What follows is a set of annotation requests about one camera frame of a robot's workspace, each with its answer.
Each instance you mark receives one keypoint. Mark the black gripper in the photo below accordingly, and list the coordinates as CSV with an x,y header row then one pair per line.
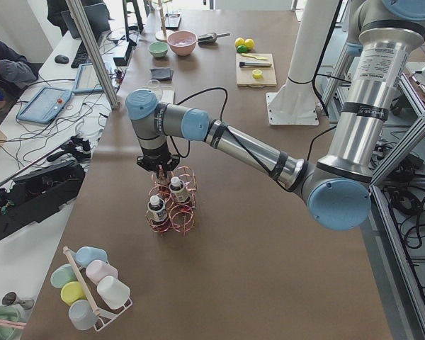
x,y
156,159

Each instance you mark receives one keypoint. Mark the copper wire bottle basket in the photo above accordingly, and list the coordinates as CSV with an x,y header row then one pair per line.
x,y
180,215

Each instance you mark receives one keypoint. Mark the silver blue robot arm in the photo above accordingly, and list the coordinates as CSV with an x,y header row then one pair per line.
x,y
230,191

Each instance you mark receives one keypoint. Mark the tea bottle white cap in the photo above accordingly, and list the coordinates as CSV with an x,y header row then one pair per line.
x,y
157,210
178,190

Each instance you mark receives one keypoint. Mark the cream serving tray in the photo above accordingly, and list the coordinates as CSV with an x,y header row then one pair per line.
x,y
168,94

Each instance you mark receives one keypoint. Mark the clear wine glass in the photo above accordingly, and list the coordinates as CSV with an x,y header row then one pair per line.
x,y
154,86

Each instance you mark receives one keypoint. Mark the grey folded cloth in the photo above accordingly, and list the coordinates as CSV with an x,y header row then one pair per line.
x,y
162,74

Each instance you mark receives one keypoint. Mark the blue teach pendant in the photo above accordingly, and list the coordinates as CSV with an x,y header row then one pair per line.
x,y
44,107
86,81

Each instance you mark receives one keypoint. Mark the green ceramic bowl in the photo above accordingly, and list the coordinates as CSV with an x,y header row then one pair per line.
x,y
158,49

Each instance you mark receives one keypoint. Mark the pink bowl with ice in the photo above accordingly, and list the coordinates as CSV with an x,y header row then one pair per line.
x,y
182,42

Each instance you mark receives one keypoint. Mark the black open case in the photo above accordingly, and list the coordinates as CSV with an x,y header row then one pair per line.
x,y
38,195

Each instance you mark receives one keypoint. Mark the steel muddler black tip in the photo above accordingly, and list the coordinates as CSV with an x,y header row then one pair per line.
x,y
243,64

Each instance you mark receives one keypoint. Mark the wooden glass stand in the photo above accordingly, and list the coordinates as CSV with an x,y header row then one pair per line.
x,y
162,34

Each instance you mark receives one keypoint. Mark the wooden cutting board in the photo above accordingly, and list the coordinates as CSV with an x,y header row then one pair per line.
x,y
245,78

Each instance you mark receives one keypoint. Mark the half lemon slice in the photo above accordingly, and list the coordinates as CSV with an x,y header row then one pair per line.
x,y
257,74

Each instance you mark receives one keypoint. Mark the white cup rack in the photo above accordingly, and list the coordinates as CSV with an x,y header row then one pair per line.
x,y
90,287

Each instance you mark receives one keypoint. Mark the metal ice scoop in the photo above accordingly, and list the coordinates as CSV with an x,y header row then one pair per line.
x,y
210,38

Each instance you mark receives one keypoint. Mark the yellow plastic knife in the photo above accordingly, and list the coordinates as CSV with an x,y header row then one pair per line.
x,y
256,57

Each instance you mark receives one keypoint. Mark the black wine glass tray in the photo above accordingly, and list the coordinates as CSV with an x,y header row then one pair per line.
x,y
172,21

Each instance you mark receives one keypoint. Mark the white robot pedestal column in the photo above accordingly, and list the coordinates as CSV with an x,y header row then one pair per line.
x,y
295,102

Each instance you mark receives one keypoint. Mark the aluminium frame post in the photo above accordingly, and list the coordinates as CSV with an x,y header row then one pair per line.
x,y
87,36

